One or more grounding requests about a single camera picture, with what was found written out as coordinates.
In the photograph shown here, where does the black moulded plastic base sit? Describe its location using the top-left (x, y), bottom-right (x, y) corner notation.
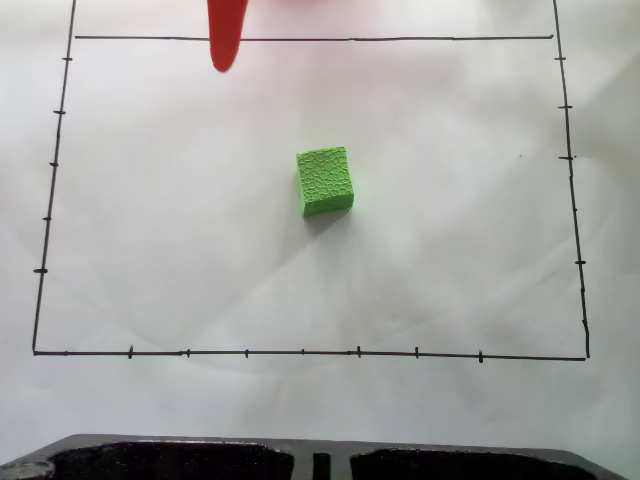
top-left (0, 433), bottom-right (640, 480)

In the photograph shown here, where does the white paper sheet with lines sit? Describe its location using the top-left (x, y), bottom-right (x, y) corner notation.
top-left (0, 0), bottom-right (640, 464)

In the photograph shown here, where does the green foam block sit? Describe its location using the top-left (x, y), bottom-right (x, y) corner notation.
top-left (295, 145), bottom-right (357, 218)

